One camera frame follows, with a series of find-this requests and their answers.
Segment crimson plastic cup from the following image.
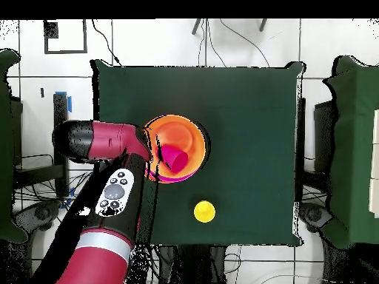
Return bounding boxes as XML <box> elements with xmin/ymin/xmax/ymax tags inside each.
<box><xmin>159</xmin><ymin>144</ymin><xmax>190</xmax><ymax>175</ymax></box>

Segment large pink plastic bowl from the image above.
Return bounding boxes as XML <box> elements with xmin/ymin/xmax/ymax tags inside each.
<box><xmin>146</xmin><ymin>160</ymin><xmax>206</xmax><ymax>184</ymax></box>

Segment large orange plastic bowl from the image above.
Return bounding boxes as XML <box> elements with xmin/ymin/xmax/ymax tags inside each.
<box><xmin>144</xmin><ymin>114</ymin><xmax>207</xmax><ymax>182</ymax></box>

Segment yellow plastic cup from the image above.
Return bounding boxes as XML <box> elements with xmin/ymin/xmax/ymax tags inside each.
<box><xmin>193</xmin><ymin>200</ymin><xmax>217</xmax><ymax>223</ymax></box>

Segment dark green tablecloth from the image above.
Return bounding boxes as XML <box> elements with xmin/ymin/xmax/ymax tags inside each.
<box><xmin>90</xmin><ymin>58</ymin><xmax>306</xmax><ymax>248</ymax></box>

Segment black chair base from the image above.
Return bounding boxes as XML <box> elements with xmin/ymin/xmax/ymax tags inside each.
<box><xmin>298</xmin><ymin>202</ymin><xmax>332</xmax><ymax>233</ymax></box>
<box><xmin>14</xmin><ymin>200</ymin><xmax>61</xmax><ymax>234</ymax></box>

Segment green cloth side table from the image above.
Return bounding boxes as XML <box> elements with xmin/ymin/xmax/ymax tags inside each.
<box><xmin>0</xmin><ymin>48</ymin><xmax>29</xmax><ymax>245</ymax></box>
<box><xmin>323</xmin><ymin>55</ymin><xmax>379</xmax><ymax>249</ymax></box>

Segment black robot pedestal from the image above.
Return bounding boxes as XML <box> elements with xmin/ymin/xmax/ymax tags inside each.
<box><xmin>158</xmin><ymin>244</ymin><xmax>228</xmax><ymax>284</ymax></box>

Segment camera tripod legs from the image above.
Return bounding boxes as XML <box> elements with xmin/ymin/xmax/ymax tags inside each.
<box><xmin>191</xmin><ymin>18</ymin><xmax>268</xmax><ymax>36</ymax></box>

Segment black metal frame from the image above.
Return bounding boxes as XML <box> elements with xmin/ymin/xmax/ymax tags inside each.
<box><xmin>11</xmin><ymin>91</ymin><xmax>73</xmax><ymax>199</ymax></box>

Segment tangle of floor cables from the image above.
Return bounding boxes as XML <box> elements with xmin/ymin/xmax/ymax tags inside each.
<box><xmin>13</xmin><ymin>171</ymin><xmax>95</xmax><ymax>237</ymax></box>

